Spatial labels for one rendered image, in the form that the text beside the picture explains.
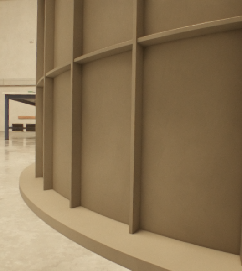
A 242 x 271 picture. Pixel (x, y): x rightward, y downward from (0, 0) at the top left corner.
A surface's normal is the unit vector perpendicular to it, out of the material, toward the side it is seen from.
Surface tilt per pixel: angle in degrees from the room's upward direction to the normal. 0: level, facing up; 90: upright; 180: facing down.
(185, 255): 0
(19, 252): 0
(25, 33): 90
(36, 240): 0
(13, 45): 90
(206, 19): 90
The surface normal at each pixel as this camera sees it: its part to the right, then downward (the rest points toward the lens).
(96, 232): 0.02, -1.00
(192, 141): -0.49, 0.02
